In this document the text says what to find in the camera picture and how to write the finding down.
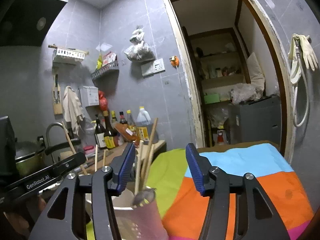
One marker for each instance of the chrome faucet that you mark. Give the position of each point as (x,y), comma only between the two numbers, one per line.
(55,134)

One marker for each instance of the steel spoon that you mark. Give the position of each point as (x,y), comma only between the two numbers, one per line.
(144,197)

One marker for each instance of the wall socket panel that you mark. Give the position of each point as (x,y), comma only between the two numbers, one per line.
(152,67)

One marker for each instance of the hanging plastic bag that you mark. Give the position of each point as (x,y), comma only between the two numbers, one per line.
(139,51)

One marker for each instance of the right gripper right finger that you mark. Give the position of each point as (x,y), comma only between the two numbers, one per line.
(255,215)

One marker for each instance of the wooden knife holder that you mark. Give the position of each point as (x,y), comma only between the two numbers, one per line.
(56,95)

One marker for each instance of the steel fork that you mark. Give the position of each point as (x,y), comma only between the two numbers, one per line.
(104,156)

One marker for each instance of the brown wooden spoon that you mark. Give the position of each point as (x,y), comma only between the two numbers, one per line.
(153,131)

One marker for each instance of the red plastic bag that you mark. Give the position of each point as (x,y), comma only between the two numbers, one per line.
(103,103)

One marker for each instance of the wooden chopstick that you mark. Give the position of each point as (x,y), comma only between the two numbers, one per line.
(72,148)
(96,158)
(140,155)
(150,158)

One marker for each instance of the dark grey cabinet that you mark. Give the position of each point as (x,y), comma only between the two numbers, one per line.
(255,120)

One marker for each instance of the dark soy sauce bottle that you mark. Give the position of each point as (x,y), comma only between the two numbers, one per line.
(110,135)

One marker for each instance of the grey wall rack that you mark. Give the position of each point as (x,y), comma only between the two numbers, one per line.
(108,68)

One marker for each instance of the white rubber gloves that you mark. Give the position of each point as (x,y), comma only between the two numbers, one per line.
(301,52)

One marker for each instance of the black range hood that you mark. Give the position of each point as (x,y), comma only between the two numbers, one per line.
(27,22)

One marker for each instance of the person's left hand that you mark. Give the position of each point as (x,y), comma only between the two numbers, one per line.
(22,216)

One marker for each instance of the wooden cutting board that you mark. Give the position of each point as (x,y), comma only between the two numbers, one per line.
(110,155)

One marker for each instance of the black wok pan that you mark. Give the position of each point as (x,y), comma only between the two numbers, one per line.
(30,155)

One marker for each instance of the multicolour patchwork cloth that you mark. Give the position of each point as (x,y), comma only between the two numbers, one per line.
(187,208)

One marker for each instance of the white wall box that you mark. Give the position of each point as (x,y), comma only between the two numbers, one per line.
(89,96)

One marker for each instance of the clear plastic bag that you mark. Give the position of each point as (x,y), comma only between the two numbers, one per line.
(244,92)

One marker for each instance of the hanging beige towel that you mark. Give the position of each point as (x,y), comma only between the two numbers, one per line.
(72,109)

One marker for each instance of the white wall basket shelf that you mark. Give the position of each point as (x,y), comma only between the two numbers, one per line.
(67,55)

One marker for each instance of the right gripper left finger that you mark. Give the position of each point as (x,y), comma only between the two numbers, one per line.
(64,216)

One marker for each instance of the large oil jug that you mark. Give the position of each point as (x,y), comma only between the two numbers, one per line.
(144,125)

